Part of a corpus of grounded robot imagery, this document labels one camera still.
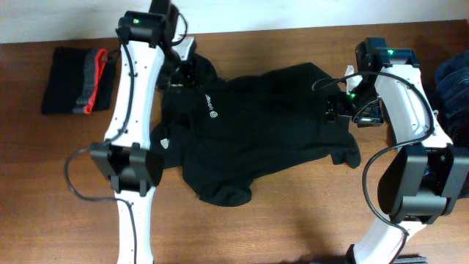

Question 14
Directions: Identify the black t-shirt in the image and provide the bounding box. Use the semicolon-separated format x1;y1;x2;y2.
150;56;361;207

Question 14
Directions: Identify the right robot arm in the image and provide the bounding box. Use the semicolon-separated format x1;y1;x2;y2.
325;37;468;264

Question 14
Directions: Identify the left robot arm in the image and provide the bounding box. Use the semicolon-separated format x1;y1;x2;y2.
89;1;196;263

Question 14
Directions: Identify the blue denim garment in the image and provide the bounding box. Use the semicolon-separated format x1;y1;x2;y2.
435;51;468;118

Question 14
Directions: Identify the folded black garment red band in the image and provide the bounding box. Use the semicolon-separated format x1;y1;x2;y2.
41;47;116;115

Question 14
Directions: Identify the black clothes pile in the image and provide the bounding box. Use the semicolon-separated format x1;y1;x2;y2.
421;84;469;199

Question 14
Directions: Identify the black left camera cable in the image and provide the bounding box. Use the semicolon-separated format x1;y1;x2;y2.
64;12;188;264

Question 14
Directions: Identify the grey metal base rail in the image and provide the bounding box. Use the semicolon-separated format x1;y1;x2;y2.
393;255;428;264

